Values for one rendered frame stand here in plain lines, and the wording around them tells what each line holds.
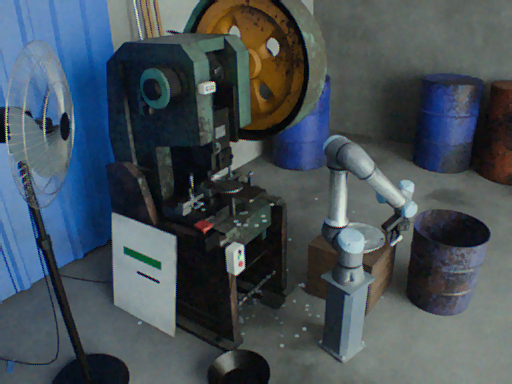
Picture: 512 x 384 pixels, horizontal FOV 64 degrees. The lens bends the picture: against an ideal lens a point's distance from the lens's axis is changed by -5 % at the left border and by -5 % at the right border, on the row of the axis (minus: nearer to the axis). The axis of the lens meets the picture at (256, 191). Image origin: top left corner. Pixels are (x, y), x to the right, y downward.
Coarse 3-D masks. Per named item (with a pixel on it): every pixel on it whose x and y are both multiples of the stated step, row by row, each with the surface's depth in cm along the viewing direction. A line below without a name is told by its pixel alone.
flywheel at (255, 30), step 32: (224, 0) 216; (256, 0) 205; (224, 32) 227; (256, 32) 216; (288, 32) 202; (256, 64) 220; (288, 64) 213; (256, 96) 232; (288, 96) 216; (256, 128) 236
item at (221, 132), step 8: (216, 112) 201; (224, 112) 206; (216, 120) 203; (224, 120) 208; (216, 128) 204; (224, 128) 209; (216, 136) 205; (224, 136) 211; (224, 144) 212; (192, 152) 213; (200, 152) 209; (208, 152) 206; (216, 152) 206; (224, 152) 209; (200, 160) 211; (208, 160) 208; (216, 160) 209; (224, 160) 208; (232, 160) 216; (208, 168) 210
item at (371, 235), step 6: (354, 228) 253; (360, 228) 253; (366, 228) 252; (372, 228) 252; (366, 234) 245; (372, 234) 246; (378, 234) 246; (366, 240) 240; (372, 240) 240; (378, 240) 240; (384, 240) 240; (366, 246) 235; (372, 246) 235; (378, 246) 235
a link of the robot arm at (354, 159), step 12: (348, 144) 177; (348, 156) 174; (360, 156) 174; (348, 168) 176; (360, 168) 174; (372, 168) 175; (372, 180) 179; (384, 180) 181; (384, 192) 184; (396, 192) 186; (396, 204) 190; (408, 204) 190; (408, 216) 192
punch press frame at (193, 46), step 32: (128, 64) 201; (192, 64) 175; (224, 64) 201; (128, 96) 209; (192, 96) 182; (128, 128) 216; (160, 128) 201; (192, 128) 189; (128, 160) 226; (160, 160) 214; (192, 160) 241; (160, 192) 220; (224, 224) 211; (256, 288) 239
